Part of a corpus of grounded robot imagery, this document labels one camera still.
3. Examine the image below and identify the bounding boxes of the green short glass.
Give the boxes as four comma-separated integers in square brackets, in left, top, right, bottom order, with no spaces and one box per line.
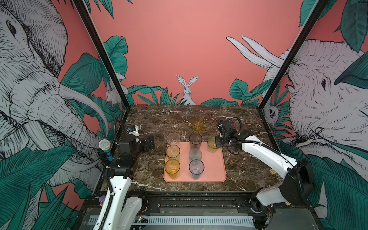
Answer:
[207,136,218,153]

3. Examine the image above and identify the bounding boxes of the yellow short glass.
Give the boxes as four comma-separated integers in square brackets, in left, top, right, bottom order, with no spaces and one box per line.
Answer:
[192,117,204,133]

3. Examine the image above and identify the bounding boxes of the dark brown glass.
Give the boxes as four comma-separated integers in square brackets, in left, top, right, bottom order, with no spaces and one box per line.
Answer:
[189,133,203,149]

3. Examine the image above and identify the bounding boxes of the teal wine glass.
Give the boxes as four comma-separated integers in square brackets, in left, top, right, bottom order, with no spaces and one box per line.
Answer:
[189,149,203,161]

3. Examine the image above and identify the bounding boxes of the pink square tray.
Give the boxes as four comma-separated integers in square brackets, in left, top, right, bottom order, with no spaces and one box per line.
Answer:
[163,142,226,183]

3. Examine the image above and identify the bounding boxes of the light green tall glass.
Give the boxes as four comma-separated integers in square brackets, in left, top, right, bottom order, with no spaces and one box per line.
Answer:
[166,145,181,161]

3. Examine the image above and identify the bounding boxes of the clear glass tumbler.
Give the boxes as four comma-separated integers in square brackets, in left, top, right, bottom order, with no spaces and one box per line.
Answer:
[166,133,181,145]

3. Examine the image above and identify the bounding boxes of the grey tall glass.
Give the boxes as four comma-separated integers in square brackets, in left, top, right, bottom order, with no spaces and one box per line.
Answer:
[189,159,205,180]

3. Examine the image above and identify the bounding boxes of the amber tall glass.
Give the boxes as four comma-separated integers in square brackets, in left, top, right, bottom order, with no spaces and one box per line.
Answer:
[165,159,181,179]

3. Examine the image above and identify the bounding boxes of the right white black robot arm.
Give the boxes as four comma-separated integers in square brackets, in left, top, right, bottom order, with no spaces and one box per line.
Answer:
[215,120,314,213]

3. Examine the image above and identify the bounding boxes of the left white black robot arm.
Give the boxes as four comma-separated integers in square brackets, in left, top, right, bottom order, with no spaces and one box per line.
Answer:
[94,131,143,230]

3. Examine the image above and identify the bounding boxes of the blue yellow toy microphone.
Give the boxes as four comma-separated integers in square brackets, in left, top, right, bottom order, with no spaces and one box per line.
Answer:
[98,139,113,163]

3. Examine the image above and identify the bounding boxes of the small purple toy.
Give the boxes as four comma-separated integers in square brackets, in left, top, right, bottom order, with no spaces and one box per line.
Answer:
[96,195,106,207]

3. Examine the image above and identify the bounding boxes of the white ventilation grille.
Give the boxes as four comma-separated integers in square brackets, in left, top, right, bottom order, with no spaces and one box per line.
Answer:
[87,215,255,227]

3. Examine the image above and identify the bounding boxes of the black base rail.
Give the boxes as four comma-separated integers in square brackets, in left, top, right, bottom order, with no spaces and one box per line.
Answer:
[80,190,314,215]

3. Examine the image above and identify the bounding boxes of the left black frame post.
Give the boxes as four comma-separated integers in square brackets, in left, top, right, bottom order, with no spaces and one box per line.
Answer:
[73,0,130,110]

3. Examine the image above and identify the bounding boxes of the black frame post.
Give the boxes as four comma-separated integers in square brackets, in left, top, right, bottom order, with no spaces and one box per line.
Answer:
[73,0,130,110]
[258,0,329,110]

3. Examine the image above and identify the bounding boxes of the right black frame post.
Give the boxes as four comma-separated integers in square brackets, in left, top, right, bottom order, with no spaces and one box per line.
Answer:
[258,0,329,110]

